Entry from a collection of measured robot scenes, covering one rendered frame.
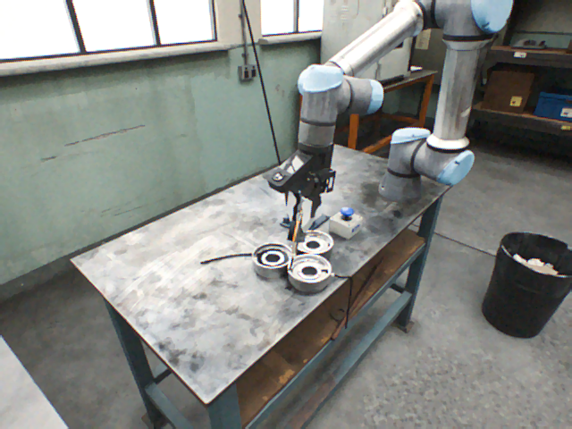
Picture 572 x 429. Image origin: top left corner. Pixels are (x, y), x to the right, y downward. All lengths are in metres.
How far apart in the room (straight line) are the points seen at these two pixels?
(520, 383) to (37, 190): 2.49
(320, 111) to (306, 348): 0.66
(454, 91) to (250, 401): 0.95
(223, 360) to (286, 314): 0.17
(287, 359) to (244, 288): 0.27
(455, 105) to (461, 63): 0.11
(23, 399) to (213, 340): 0.43
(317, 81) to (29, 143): 1.71
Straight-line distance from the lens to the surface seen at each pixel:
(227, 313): 0.82
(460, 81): 1.07
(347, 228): 1.02
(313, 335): 1.10
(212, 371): 0.73
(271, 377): 1.01
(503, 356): 2.00
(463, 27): 1.04
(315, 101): 0.74
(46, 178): 2.26
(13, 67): 2.05
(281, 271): 0.87
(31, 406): 0.98
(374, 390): 1.68
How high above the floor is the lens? 1.39
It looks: 32 degrees down
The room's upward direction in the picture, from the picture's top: straight up
